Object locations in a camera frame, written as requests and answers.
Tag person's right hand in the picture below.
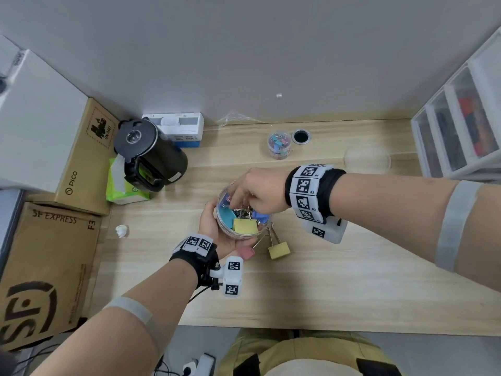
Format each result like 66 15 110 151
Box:
228 167 293 214

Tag person's left hand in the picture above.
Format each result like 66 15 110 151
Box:
197 201 256 260

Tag large clear plastic jar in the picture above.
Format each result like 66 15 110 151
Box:
213 181 273 241

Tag pile of colourful binder clips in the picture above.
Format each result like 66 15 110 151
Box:
217 193 271 236

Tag small clear plastic jar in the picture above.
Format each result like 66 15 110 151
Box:
267 130 293 160

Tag large pink binder clip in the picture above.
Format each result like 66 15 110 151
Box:
238 233 268 260

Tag cluster of small colourful clips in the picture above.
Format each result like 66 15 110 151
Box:
269 133 291 154

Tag large yellow binder clip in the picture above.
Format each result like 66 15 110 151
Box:
267 222 292 260

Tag clear large jar lid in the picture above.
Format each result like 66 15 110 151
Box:
343 143 392 175

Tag person's left forearm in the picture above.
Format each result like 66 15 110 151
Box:
31 257 199 376

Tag person's right forearm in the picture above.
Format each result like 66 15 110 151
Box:
331 172 501 293

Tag person's olive trousers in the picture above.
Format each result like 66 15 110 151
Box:
216 327 403 376

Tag black right wristband with markers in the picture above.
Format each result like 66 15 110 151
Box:
284 164 348 224

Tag clear plastic wrapper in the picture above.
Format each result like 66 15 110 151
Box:
215 111 268 128

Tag black electric kettle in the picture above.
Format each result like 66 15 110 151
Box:
113 117 189 193

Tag white and blue box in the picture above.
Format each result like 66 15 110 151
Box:
141 112 205 149

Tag green tissue pack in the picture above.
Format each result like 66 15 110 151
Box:
105 156 151 205

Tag small brown cardboard box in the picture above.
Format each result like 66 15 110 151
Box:
26 97 120 216

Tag white power strip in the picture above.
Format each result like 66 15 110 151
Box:
154 352 217 376

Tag large brown cardboard box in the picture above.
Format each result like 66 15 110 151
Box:
0 202 103 352

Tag white plastic drawer unit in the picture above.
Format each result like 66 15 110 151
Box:
410 25 501 181

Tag white cabinet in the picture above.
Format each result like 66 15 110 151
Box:
0 34 89 193

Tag grey monitor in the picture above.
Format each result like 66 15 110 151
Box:
0 188 27 271

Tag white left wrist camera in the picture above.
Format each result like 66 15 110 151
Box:
209 256 245 299

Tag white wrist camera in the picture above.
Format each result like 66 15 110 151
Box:
209 256 245 299
303 216 349 245

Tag grey desk cable grommet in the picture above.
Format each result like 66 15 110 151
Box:
291 128 312 146

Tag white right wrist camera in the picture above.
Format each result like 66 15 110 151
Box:
303 216 349 245

